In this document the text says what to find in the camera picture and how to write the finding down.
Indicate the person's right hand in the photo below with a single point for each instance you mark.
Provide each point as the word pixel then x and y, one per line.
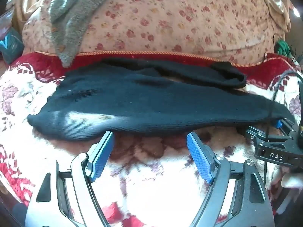
pixel 292 178

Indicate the red and white floral blanket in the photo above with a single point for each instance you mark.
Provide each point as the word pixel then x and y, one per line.
pixel 146 177

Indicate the beige curtain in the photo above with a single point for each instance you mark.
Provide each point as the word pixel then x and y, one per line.
pixel 22 2

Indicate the pink floral quilt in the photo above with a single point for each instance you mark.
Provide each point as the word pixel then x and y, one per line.
pixel 180 16

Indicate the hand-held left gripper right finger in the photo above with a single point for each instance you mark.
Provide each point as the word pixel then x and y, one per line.
pixel 198 157

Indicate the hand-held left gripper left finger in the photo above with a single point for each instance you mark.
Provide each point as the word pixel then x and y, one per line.
pixel 102 157

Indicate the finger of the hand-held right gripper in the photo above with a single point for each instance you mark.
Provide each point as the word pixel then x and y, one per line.
pixel 260 134

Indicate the green cloth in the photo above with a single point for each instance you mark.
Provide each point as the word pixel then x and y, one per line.
pixel 281 47

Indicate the grey fleece garment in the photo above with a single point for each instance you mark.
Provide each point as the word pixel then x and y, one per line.
pixel 71 21

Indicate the blue bag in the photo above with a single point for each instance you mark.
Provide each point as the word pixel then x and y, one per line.
pixel 10 45

